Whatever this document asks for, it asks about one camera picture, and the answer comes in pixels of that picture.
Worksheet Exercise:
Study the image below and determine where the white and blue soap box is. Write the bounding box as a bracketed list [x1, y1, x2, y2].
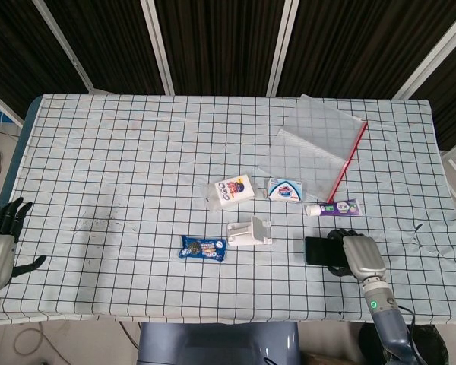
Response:
[264, 176, 304, 202]

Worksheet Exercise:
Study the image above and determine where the blue table frame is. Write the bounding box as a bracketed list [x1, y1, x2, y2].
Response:
[0, 94, 43, 209]

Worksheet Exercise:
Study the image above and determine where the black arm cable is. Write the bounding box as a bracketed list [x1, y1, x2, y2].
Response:
[397, 303, 423, 365]

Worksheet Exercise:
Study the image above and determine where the dark round bin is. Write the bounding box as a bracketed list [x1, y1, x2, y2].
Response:
[359, 322, 450, 365]

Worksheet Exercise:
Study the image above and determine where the purple toothpaste tube white cap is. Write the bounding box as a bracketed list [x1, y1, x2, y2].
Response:
[306, 200, 362, 217]

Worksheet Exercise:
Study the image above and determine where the blue Oreo cookie pack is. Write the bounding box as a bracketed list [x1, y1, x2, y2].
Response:
[179, 234, 227, 262]

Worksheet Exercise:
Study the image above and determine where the white frame post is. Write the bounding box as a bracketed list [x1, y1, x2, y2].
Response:
[33, 0, 97, 93]
[264, 0, 300, 97]
[393, 0, 456, 100]
[139, 0, 175, 96]

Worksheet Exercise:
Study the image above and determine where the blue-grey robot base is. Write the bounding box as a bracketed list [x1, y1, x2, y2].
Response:
[138, 322, 301, 365]

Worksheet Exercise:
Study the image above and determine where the white black checkered tablecloth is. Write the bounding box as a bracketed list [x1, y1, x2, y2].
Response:
[0, 94, 456, 326]

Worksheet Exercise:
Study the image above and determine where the teal smartphone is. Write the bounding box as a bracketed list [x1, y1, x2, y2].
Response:
[304, 236, 347, 266]

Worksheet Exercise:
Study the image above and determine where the clear zip bag red zipper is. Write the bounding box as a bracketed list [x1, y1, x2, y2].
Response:
[256, 94, 369, 202]

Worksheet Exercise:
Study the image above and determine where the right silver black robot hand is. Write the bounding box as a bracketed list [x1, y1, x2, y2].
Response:
[326, 227, 388, 283]

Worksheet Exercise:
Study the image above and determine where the white tissue pack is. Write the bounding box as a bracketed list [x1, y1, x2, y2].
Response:
[206, 173, 260, 211]

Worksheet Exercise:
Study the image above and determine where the white folding phone stand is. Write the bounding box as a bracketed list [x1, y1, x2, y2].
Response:
[226, 215, 273, 247]

